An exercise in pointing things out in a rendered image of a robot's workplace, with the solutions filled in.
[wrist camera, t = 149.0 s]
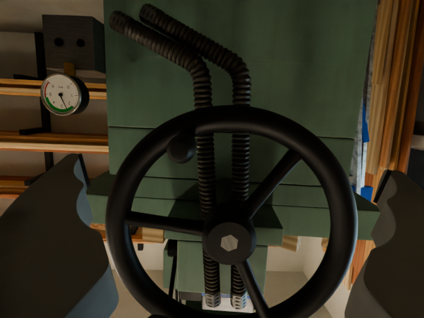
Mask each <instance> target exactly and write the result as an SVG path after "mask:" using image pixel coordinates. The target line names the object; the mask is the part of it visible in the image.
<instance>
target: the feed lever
mask: <svg viewBox="0 0 424 318"><path fill-rule="evenodd" d="M177 241H178V240H173V239H169V241H168V248H167V255H168V256H169V257H173V262H172V271H171V277H170V286H169V291H168V295H169V296H171V297H172V298H173V292H174V282H175V272H176V267H177Z"/></svg>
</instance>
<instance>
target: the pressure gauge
mask: <svg viewBox="0 0 424 318"><path fill-rule="evenodd" d="M59 93H62V99H63V101H64V103H65V105H66V107H65V105H64V103H63V101H62V100H61V98H60V96H59V95H58V94H59ZM40 96H41V99H42V102H43V104H44V105H45V107H46V108H47V109H48V110H49V111H51V112H52V113H53V114H56V115H61V116H65V115H76V114H80V113H82V112H83V111H84V110H85V109H86V108H87V106H88V103H89V100H90V95H89V91H88V89H87V87H86V85H85V84H84V83H83V82H82V81H81V80H80V79H79V78H77V77H76V70H75V66H74V63H71V62H65V63H64V74H63V73H54V74H51V75H49V76H48V77H46V79H44V81H43V83H42V85H41V88H40ZM66 108H67V109H66Z"/></svg>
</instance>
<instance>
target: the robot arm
mask: <svg viewBox="0 0 424 318"><path fill-rule="evenodd" d="M90 186H91V185H90V181H89V178H88V174H87V171H86V167H85V163H84V160H83V156H82V154H81V153H80V154H75V153H72V154H68V155H66V156H65V157H64V158H63V159H62V160H60V161H59V162H58V163H57V164H55V165H54V166H53V167H52V168H51V169H49V170H48V171H47V172H46V173H44V174H43V175H42V176H41V177H40V178H39V179H37V180H36V181H35V182H34V183H33V184H32V185H30V186H29V187H28V188H27V189H25V190H24V191H23V192H22V193H21V194H20V195H19V196H18V197H17V198H16V199H15V200H14V201H13V203H12V204H11V205H10V206H9V207H8V208H7V209H6V211H5V212H4V213H3V214H2V215H1V217H0V318H109V317H110V316H111V315H112V313H113V312H114V310H115V309H116V307H117V305H118V303H119V294H118V291H117V287H116V284H115V280H114V276H113V273H112V269H111V267H110V262H109V258H108V255H107V251H106V249H105V245H104V242H103V238H102V235H101V233H100V232H98V231H96V230H94V229H92V228H90V225H91V223H92V221H93V215H92V212H91V208H90V204H89V202H88V198H87V195H86V190H87V187H90ZM373 202H374V203H377V207H378V209H379V211H380V216H379V218H378V220H377V222H376V224H375V226H374V228H373V230H372V232H371V238H372V240H373V241H374V244H375V248H374V249H372V250H371V251H370V254H369V255H368V257H367V259H366V261H365V263H364V265H363V267H362V268H361V270H360V272H359V274H358V276H357V278H356V280H355V282H354V284H353V286H352V287H351V291H350V295H349V298H348V301H347V304H346V308H345V311H344V317H345V318H424V190H423V189H422V188H421V187H420V186H419V185H417V184H416V183H415V182H414V181H413V180H411V179H410V178H409V177H408V176H407V175H406V174H404V173H403V172H401V171H398V170H389V169H387V170H384V172H383V174H382V177H381V178H380V181H379V185H378V188H377V191H376V193H375V197H374V200H373Z"/></svg>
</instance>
